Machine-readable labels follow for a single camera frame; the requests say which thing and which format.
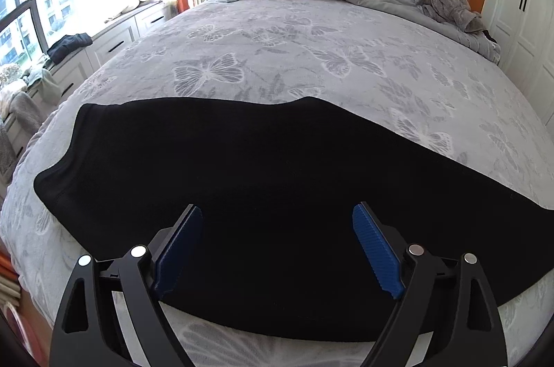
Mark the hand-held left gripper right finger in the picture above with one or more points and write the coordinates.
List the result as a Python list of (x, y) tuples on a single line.
[(378, 252)]

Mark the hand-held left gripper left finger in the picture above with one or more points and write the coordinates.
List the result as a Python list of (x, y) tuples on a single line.
[(177, 252)]

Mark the grey cloth pile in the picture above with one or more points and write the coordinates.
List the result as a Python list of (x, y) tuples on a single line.
[(21, 111)]

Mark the dark blue folded clothing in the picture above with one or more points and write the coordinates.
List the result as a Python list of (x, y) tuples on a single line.
[(69, 44)]

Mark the black pants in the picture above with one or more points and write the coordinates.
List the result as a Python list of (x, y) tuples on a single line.
[(259, 198)]

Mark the white wardrobe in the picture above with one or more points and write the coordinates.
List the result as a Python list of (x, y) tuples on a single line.
[(523, 3)]

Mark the bed with butterfly sheet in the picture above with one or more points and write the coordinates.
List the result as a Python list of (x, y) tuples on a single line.
[(303, 46)]

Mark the grey crumpled garment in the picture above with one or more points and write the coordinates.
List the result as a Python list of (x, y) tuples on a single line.
[(450, 1)]

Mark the orange striped cloth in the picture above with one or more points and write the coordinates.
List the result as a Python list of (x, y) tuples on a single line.
[(9, 276)]

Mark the white window seat cabinet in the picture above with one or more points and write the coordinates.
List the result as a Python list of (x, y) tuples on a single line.
[(117, 36)]

